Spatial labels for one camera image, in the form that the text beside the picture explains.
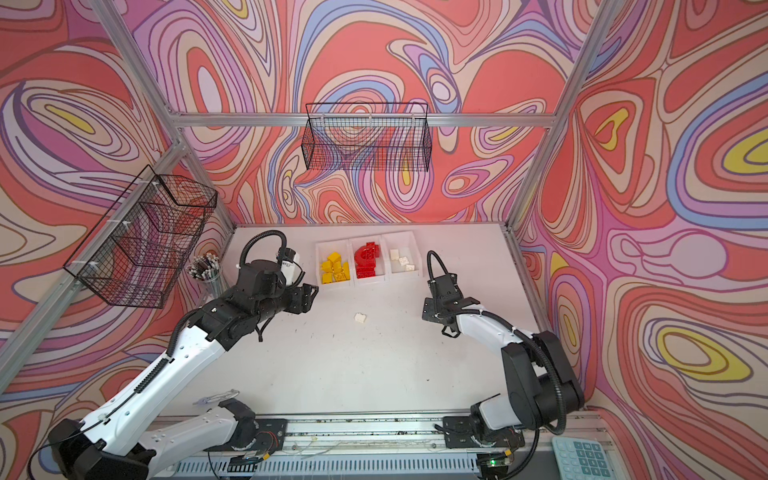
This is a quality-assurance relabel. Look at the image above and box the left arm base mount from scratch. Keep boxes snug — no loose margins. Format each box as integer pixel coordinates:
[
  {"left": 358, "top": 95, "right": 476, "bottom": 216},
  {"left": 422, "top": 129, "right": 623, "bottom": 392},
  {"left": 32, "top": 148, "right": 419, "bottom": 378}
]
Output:
[{"left": 203, "top": 398, "right": 288, "bottom": 454}]

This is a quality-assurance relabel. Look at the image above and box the red arch lego piece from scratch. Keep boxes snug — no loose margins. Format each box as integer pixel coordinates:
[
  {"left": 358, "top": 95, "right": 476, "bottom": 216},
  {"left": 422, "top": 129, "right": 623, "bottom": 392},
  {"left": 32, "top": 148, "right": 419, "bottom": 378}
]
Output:
[{"left": 354, "top": 242, "right": 381, "bottom": 269}]

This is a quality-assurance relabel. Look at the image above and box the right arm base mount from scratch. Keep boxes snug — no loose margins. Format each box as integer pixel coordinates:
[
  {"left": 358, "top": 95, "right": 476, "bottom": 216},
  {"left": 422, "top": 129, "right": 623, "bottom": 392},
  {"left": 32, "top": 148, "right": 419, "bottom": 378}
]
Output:
[{"left": 434, "top": 403, "right": 525, "bottom": 451}]

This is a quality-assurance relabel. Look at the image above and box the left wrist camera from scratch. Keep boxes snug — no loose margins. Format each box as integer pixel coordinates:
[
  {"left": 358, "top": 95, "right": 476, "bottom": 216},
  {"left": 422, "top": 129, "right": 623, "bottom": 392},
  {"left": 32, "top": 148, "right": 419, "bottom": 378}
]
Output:
[{"left": 277, "top": 247, "right": 305, "bottom": 286}]

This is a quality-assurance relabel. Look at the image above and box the teal calculator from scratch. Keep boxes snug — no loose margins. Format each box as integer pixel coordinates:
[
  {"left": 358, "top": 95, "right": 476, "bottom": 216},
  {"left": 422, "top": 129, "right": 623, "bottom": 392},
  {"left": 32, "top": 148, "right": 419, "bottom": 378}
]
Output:
[{"left": 552, "top": 436, "right": 615, "bottom": 480}]

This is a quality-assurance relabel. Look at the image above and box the white three-compartment bin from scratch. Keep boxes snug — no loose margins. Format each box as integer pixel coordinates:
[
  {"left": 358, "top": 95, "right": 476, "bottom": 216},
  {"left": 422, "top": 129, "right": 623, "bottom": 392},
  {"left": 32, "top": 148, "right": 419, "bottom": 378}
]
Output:
[{"left": 315, "top": 231, "right": 424, "bottom": 290}]

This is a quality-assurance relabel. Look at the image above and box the left wire basket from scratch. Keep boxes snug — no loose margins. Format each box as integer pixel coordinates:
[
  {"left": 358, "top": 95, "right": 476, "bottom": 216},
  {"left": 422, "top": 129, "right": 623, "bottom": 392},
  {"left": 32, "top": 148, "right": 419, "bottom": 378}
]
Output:
[{"left": 63, "top": 166, "right": 218, "bottom": 309}]

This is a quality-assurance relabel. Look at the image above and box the back wire basket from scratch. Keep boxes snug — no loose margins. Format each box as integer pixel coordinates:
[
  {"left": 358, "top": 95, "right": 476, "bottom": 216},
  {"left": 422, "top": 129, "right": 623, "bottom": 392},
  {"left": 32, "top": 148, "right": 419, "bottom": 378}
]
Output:
[{"left": 301, "top": 101, "right": 433, "bottom": 173}]

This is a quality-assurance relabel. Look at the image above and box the red long lego brick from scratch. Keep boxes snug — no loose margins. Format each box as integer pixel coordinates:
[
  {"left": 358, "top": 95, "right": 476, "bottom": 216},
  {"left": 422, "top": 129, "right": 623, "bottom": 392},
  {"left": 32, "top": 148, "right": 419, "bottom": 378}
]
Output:
[{"left": 356, "top": 269, "right": 376, "bottom": 279}]

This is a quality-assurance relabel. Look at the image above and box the clear cup of pens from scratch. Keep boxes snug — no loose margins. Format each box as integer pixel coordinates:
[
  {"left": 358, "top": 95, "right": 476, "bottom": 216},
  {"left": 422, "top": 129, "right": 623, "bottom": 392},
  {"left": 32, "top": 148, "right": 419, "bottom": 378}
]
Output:
[{"left": 187, "top": 252, "right": 229, "bottom": 298}]

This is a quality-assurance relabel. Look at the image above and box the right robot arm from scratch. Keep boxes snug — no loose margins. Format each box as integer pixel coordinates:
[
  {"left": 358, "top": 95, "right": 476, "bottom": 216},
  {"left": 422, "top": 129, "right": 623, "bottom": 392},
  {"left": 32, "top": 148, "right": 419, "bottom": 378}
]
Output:
[{"left": 422, "top": 273, "right": 584, "bottom": 436}]

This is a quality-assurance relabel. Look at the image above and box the yellow curved lego piece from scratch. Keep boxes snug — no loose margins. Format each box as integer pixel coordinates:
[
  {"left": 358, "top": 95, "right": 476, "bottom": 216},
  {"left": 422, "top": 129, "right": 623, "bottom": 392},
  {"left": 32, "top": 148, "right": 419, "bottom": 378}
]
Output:
[{"left": 333, "top": 262, "right": 351, "bottom": 282}]

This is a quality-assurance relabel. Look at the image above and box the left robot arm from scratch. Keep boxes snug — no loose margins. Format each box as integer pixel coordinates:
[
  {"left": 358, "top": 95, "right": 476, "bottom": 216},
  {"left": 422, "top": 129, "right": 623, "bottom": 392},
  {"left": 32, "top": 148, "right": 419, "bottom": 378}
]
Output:
[{"left": 48, "top": 260, "right": 319, "bottom": 479}]

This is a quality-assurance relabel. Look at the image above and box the wire basket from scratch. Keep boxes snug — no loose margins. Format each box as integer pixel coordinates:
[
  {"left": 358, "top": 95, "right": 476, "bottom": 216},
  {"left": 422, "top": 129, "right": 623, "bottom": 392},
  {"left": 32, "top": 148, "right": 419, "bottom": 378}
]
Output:
[
  {"left": 63, "top": 166, "right": 218, "bottom": 309},
  {"left": 301, "top": 101, "right": 433, "bottom": 173}
]

